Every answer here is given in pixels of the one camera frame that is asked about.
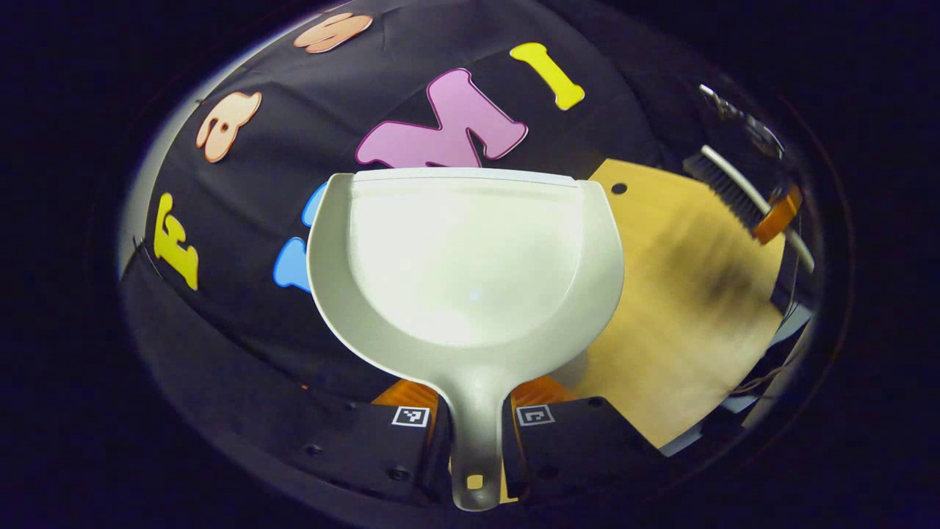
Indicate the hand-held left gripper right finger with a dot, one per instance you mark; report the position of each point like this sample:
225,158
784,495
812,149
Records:
573,448

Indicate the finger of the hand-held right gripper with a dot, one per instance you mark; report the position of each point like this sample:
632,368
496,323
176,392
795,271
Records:
778,213

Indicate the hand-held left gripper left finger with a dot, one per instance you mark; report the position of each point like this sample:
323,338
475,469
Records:
382,455

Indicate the small grey broom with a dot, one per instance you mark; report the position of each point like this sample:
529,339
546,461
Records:
723,184

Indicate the grey plastic dustpan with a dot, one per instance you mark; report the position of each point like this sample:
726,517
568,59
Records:
470,272

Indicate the wooden desktop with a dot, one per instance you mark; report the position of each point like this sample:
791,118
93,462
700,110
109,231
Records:
661,353

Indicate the black backdrop cloth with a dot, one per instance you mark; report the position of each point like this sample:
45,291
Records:
242,308

